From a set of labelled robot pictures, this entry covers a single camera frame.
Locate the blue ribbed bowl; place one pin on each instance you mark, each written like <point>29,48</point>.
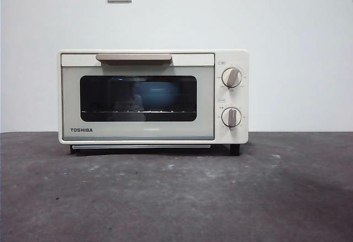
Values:
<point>155,97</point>

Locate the metal oven crumb tray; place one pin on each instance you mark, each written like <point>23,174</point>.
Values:
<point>138,146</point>

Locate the cream oven knob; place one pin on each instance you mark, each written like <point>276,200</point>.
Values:
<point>231,78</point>
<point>231,118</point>

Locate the cream Toshiba toaster oven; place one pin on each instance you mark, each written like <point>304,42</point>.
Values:
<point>237,137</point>

